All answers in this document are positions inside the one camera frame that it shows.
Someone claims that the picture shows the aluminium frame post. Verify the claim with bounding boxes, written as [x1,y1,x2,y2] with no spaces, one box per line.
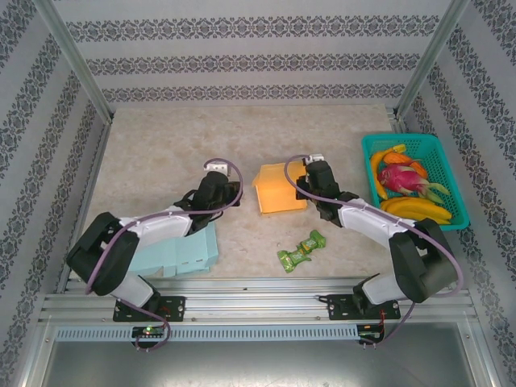
[393,0,471,122]
[34,0,116,122]

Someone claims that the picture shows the slotted grey cable tray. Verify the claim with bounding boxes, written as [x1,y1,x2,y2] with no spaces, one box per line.
[54,325,360,343]

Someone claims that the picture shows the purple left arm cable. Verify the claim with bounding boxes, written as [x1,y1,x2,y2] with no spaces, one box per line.
[83,157,245,352]

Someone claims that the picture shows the green candy packet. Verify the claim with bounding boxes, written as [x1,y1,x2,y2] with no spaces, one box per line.
[298,230,327,255]
[277,248,312,274]

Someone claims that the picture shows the pink dragon fruit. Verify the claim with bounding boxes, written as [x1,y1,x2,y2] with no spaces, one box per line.
[377,163,451,205]

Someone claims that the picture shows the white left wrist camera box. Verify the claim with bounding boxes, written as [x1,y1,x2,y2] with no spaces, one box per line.
[202,160,231,177]

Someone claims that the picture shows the large yellow banana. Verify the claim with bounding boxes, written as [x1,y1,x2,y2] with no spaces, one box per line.
[381,196,453,221]
[385,209,452,225]

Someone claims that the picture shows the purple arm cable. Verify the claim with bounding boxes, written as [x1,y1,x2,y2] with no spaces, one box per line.
[285,155,463,347]
[83,157,245,352]

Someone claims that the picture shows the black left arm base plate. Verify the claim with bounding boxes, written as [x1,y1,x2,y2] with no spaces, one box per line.
[113,296,186,323]

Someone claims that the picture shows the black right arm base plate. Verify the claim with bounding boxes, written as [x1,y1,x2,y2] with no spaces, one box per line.
[328,293,401,322]

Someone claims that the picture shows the orange carrot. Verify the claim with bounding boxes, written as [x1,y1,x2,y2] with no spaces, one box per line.
[382,150,424,169]

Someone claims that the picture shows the aluminium mounting rail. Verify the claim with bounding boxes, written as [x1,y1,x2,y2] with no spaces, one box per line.
[38,277,479,327]

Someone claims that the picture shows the teal plastic basket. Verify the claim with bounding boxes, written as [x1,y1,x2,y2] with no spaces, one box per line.
[360,134,472,233]

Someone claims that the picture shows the light blue cloth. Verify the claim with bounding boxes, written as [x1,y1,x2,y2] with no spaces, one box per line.
[129,223,221,279]

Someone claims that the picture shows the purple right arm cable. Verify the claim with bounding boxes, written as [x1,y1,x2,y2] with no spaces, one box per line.
[285,155,463,347]

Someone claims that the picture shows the small curved yellow banana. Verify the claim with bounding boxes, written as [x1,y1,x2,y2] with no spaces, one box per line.
[369,149,391,200]

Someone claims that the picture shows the orange paper box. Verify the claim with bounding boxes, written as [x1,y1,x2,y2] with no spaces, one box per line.
[252,163,308,218]

